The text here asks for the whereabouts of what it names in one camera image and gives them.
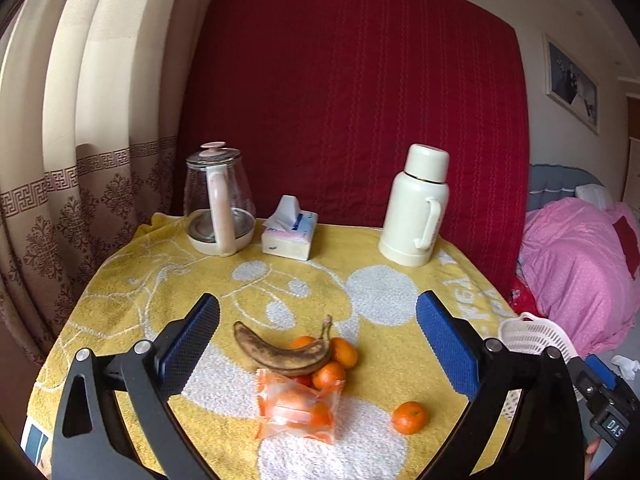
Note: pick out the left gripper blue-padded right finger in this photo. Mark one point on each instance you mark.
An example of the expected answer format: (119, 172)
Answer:
(544, 440)

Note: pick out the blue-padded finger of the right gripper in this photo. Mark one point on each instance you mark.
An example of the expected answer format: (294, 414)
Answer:
(602, 371)

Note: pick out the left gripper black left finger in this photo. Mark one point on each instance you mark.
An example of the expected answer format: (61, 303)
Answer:
(91, 440)

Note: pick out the white plastic basket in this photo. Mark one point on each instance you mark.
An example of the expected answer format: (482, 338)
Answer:
(530, 334)

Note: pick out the orange mandarin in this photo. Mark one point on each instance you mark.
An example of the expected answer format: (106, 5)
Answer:
(409, 418)
(343, 352)

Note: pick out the orange plastic snack bag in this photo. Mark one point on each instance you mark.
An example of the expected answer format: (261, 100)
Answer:
(285, 406)

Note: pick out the overripe brown banana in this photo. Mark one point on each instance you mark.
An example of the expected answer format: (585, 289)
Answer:
(287, 362)

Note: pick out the red tomato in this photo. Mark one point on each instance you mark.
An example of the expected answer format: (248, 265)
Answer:
(305, 380)

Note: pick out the person's right hand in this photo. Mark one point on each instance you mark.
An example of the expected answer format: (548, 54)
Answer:
(590, 452)

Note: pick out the white sock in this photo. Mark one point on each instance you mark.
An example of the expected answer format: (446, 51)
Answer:
(628, 368)

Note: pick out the pink polka-dot duvet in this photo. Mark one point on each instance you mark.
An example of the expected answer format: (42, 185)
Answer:
(572, 263)

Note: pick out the red cloth on duvet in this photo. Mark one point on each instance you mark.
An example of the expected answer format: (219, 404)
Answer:
(629, 244)

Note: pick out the cream wardrobe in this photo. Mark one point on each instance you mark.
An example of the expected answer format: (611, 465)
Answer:
(630, 86)

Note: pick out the white pillow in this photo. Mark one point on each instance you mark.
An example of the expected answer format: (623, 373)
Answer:
(596, 195)

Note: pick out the grey bed headboard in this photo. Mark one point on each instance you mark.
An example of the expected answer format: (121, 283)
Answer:
(548, 183)

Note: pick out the orange mandarin behind banana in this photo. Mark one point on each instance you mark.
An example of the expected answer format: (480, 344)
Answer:
(343, 352)

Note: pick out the yellow and white towel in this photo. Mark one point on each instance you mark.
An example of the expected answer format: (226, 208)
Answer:
(158, 276)

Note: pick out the cream thermos flask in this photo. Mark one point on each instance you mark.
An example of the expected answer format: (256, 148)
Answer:
(416, 208)

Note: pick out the glass electric kettle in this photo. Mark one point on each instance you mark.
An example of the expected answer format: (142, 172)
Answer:
(217, 203)

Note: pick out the white tissue pack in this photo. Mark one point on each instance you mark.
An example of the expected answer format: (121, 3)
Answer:
(289, 231)

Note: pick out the beige patterned curtain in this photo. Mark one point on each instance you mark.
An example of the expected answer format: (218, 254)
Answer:
(91, 93)

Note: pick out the red fabric headboard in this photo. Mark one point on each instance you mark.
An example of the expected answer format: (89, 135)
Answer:
(323, 98)

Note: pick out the framed wall picture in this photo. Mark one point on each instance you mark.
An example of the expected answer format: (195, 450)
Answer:
(568, 84)

